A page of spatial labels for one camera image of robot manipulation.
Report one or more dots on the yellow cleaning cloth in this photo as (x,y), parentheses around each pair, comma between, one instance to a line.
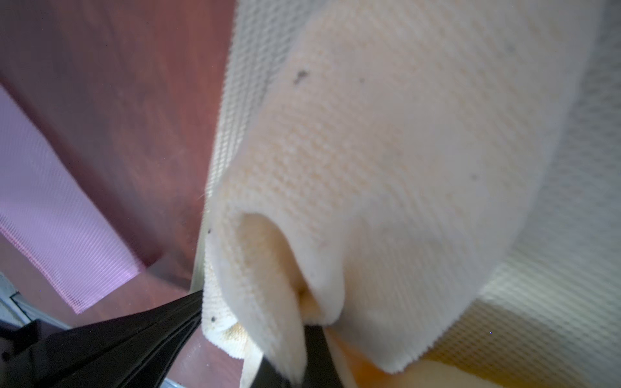
(387,173)

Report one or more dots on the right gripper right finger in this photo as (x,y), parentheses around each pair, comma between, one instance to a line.
(321,371)

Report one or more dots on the pink document bag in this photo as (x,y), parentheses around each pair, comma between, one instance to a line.
(48,217)

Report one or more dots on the yellow document bag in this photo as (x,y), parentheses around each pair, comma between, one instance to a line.
(549,314)

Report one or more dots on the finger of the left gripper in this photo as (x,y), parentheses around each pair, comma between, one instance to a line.
(131,351)

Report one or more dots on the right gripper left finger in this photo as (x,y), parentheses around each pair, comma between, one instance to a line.
(268,377)

